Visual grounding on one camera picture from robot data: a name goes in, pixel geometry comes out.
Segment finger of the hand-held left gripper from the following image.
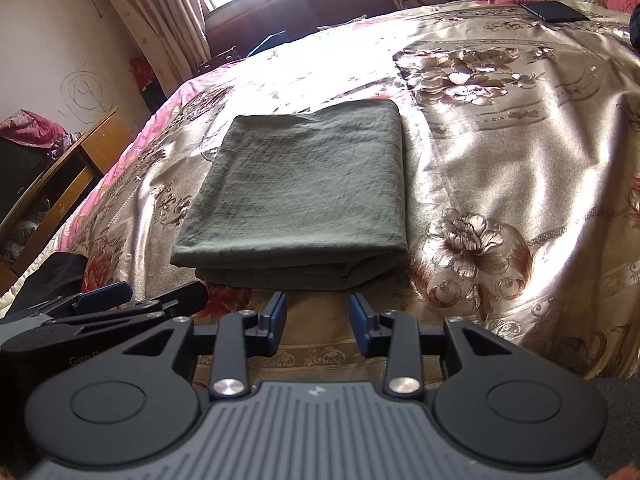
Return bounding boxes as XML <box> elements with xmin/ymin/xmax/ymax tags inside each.
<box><xmin>5</xmin><ymin>281</ymin><xmax>134</xmax><ymax>323</ymax></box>
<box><xmin>47</xmin><ymin>281</ymin><xmax>209</xmax><ymax>341</ymax></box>

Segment floral satin bedspread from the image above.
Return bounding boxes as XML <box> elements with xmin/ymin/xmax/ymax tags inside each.
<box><xmin>0</xmin><ymin>0</ymin><xmax>640</xmax><ymax>391</ymax></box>

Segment blue bag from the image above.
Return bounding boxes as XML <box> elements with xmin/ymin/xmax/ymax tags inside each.
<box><xmin>246</xmin><ymin>32</ymin><xmax>294</xmax><ymax>57</ymax></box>

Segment pink patterned cloth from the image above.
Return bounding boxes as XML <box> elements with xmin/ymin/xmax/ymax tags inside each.
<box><xmin>0</xmin><ymin>109</ymin><xmax>74</xmax><ymax>151</ymax></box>

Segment dark cloth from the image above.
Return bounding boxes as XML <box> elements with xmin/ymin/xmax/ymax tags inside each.
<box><xmin>10</xmin><ymin>252</ymin><xmax>91</xmax><ymax>312</ymax></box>

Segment olive green pants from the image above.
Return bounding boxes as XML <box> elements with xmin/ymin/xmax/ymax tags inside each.
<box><xmin>170</xmin><ymin>98</ymin><xmax>412</xmax><ymax>292</ymax></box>

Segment red bag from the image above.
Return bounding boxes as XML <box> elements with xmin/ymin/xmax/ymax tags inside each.
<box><xmin>128</xmin><ymin>54</ymin><xmax>159</xmax><ymax>92</ymax></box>

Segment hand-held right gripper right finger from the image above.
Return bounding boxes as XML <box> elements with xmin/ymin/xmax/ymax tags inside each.
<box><xmin>348</xmin><ymin>293</ymin><xmax>513</xmax><ymax>397</ymax></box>

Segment black television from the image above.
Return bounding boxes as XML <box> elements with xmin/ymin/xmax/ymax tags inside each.
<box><xmin>0</xmin><ymin>136</ymin><xmax>47</xmax><ymax>222</ymax></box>

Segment wooden cabinet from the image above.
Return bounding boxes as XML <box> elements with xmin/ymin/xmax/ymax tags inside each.
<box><xmin>0</xmin><ymin>106</ymin><xmax>137</xmax><ymax>292</ymax></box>

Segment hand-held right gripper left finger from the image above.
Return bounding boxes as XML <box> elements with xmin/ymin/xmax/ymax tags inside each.
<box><xmin>122</xmin><ymin>291</ymin><xmax>289</xmax><ymax>399</ymax></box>

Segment dark smartphone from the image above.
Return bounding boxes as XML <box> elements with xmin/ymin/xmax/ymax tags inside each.
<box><xmin>519</xmin><ymin>0</ymin><xmax>592</xmax><ymax>24</ymax></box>

